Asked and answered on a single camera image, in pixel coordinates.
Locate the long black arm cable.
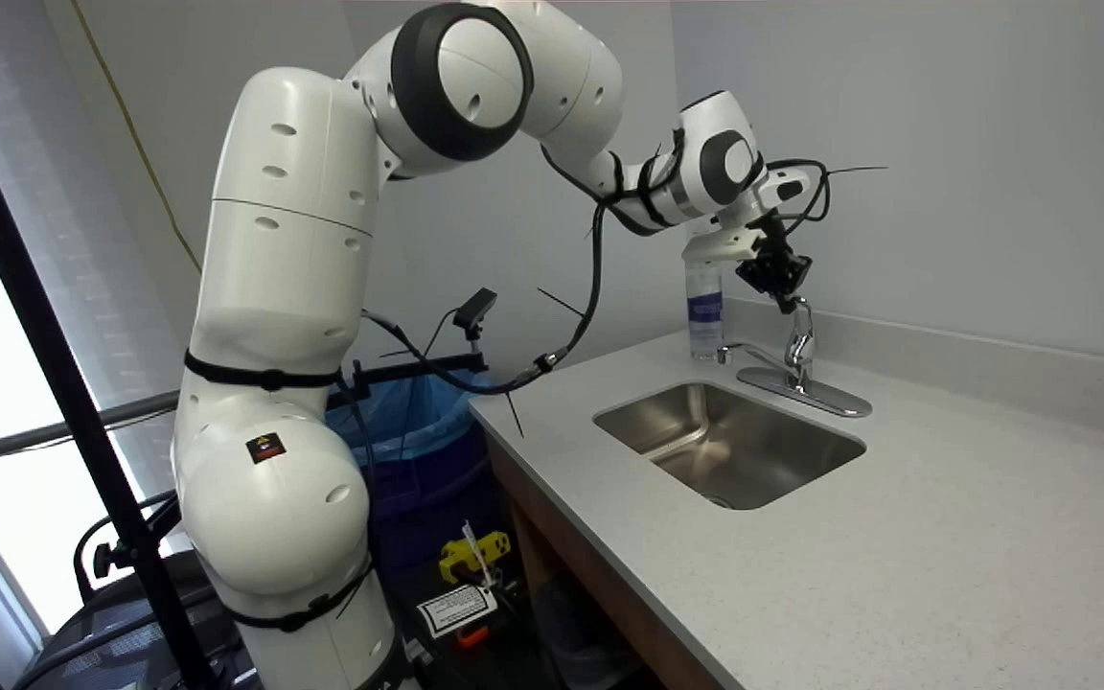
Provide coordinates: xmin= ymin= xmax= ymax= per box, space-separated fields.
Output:
xmin=357 ymin=128 xmax=699 ymax=399

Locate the stainless steel sink basin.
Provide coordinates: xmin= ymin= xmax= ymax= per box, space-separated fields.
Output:
xmin=589 ymin=379 xmax=870 ymax=514

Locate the chrome tap base plate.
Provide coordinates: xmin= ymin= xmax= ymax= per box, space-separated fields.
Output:
xmin=737 ymin=366 xmax=872 ymax=422

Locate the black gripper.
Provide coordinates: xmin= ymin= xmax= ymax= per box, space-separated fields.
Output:
xmin=740 ymin=210 xmax=819 ymax=320

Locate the chrome tap spout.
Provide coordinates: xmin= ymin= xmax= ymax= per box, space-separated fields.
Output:
xmin=715 ymin=335 xmax=788 ymax=379

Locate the clear plastic water bottle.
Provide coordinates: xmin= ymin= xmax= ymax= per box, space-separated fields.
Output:
xmin=681 ymin=260 xmax=729 ymax=367

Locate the black cart frame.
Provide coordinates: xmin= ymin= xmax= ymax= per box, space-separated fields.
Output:
xmin=11 ymin=491 xmax=258 ymax=690

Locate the grey window rail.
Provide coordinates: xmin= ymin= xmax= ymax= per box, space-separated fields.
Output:
xmin=0 ymin=384 xmax=191 ymax=475

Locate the black cable connector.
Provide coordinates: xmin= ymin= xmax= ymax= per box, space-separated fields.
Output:
xmin=448 ymin=283 xmax=501 ymax=344

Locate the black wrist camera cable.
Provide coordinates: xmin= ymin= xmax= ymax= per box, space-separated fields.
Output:
xmin=763 ymin=156 xmax=837 ymax=243

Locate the white labelled box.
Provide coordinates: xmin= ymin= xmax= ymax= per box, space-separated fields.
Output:
xmin=415 ymin=579 xmax=507 ymax=641

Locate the blue trash bin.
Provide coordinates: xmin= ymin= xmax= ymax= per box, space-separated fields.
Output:
xmin=326 ymin=360 xmax=521 ymax=606

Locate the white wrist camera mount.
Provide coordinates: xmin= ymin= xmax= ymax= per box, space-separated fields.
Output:
xmin=681 ymin=218 xmax=775 ymax=271

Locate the chrome tap lever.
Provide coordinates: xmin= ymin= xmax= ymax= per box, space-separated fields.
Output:
xmin=780 ymin=294 xmax=823 ymax=391

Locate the wooden counter cabinet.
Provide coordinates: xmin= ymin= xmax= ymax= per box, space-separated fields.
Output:
xmin=481 ymin=434 xmax=719 ymax=690

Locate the black stand pole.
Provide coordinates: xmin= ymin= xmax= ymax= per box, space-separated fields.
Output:
xmin=0 ymin=81 xmax=219 ymax=690

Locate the yellow tool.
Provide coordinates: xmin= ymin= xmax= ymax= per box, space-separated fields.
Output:
xmin=433 ymin=527 xmax=513 ymax=586

